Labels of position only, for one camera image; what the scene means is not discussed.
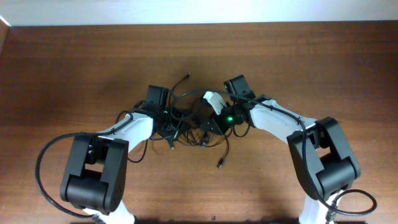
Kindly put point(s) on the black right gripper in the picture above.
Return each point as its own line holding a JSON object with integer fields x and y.
{"x": 216, "y": 124}

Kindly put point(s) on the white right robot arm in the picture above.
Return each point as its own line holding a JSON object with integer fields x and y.
{"x": 324, "y": 162}

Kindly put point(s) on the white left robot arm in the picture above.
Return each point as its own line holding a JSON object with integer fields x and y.
{"x": 95, "y": 174}

